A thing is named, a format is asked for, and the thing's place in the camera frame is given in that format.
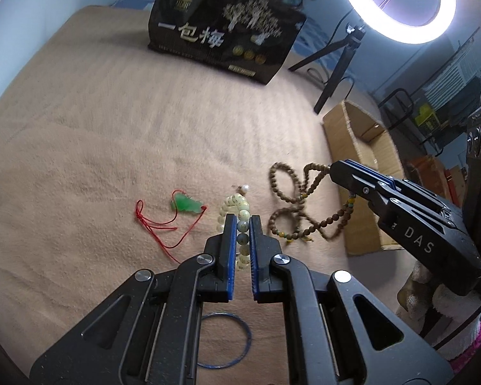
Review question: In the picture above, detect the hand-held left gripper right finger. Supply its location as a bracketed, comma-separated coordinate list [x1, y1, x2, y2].
[249, 214, 454, 385]

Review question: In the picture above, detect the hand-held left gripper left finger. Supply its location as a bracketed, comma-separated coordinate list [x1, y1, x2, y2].
[30, 214, 239, 385]

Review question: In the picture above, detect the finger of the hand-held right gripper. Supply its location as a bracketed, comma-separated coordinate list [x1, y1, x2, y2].
[330, 160, 466, 236]
[345, 159, 462, 219]

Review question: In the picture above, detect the brown wooden bead necklace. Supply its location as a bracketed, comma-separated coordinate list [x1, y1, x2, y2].
[268, 162, 357, 246]

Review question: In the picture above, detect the pale yellow bead bracelet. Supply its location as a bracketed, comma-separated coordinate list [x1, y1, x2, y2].
[216, 194, 253, 272]

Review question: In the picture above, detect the orange box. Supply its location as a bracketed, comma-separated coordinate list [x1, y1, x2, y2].
[404, 156, 468, 195]

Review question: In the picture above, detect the cardboard box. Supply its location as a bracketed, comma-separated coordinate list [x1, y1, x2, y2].
[322, 100, 406, 256]

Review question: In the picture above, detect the white towel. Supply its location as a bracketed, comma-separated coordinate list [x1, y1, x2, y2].
[398, 260, 481, 362]

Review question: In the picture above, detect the yellow box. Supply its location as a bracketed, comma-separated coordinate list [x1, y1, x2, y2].
[414, 103, 438, 134]

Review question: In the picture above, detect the black chair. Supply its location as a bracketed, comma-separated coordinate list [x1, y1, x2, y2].
[378, 87, 417, 139]

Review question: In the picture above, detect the thin blue bangle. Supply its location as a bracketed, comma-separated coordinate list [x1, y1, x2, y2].
[196, 312, 252, 369]

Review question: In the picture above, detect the pink cloth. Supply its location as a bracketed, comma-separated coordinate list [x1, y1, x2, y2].
[450, 320, 481, 374]

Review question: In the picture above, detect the black tripod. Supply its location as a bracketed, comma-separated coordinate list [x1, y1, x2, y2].
[289, 23, 366, 114]

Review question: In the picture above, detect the beige blanket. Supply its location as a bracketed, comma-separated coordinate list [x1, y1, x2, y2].
[0, 5, 413, 385]

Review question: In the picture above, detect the black printed bag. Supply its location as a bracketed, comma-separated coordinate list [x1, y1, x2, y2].
[148, 0, 308, 86]

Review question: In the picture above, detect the green jade pendant red cord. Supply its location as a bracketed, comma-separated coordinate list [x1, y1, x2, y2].
[135, 190, 207, 264]

